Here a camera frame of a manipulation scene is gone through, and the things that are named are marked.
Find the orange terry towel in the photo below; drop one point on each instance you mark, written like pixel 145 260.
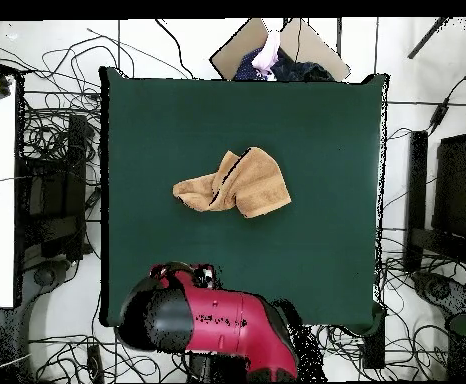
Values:
pixel 253 184

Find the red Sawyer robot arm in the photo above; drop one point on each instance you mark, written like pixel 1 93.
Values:
pixel 225 320

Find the black power strip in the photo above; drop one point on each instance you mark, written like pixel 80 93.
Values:
pixel 95 362

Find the grey chair base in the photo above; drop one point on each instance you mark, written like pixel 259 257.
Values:
pixel 437 288
pixel 45 276

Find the dark green table cloth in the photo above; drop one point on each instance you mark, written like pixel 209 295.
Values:
pixel 177 132

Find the brown cardboard box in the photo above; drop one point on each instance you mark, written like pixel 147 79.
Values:
pixel 237 48

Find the dark blue clothing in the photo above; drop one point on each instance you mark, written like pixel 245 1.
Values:
pixel 293 70

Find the pink garment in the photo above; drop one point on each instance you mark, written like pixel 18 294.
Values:
pixel 269 52

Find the black power adapter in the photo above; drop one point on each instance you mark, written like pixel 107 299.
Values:
pixel 439 115

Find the black rod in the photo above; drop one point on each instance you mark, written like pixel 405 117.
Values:
pixel 427 38

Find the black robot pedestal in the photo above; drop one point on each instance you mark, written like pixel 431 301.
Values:
pixel 217 368

